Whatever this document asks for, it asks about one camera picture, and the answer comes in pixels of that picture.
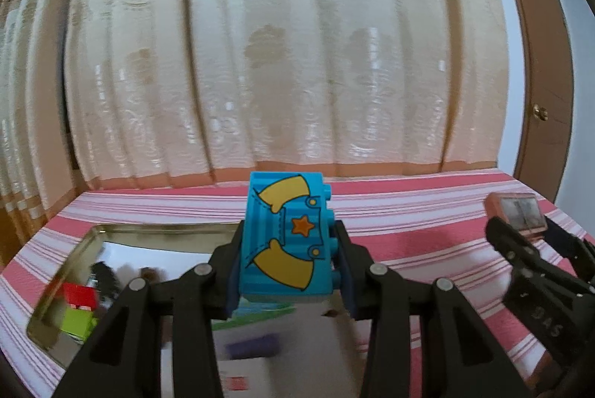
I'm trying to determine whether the blue printed toy brick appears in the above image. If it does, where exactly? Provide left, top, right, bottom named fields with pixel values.
left=241, top=171, right=338, bottom=303

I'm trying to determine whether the red toy brick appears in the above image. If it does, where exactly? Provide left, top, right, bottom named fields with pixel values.
left=60, top=283, right=99, bottom=313

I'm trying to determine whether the cream floral curtain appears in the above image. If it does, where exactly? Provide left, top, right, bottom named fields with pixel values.
left=0, top=0, right=505, bottom=232

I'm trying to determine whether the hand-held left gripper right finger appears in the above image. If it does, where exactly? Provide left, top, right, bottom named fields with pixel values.
left=332, top=224, right=533, bottom=398

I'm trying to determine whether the small black jar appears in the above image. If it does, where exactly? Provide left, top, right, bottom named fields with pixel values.
left=90, top=261, right=117, bottom=301

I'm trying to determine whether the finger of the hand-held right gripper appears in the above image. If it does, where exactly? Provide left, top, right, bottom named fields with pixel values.
left=544, top=217, right=595, bottom=282
left=485, top=217, right=559, bottom=284

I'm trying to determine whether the metal tin box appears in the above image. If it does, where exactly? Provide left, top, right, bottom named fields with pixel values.
left=25, top=222, right=373, bottom=398

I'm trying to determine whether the green toy brick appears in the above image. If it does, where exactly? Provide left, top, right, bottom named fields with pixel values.
left=57, top=306, right=99, bottom=340

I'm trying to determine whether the small pink box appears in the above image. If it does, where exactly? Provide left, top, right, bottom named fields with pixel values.
left=483, top=192, right=546, bottom=241

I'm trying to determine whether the white box with beige top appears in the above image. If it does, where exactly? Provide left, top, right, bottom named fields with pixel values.
left=218, top=358, right=363, bottom=398

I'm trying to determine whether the red striped bed sheet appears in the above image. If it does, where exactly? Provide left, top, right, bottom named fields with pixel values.
left=0, top=168, right=595, bottom=398

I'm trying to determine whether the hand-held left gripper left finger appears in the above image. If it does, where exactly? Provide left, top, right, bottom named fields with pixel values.
left=53, top=221, right=245, bottom=398

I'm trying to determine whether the brown wooden door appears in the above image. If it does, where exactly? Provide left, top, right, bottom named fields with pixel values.
left=483, top=0, right=575, bottom=206

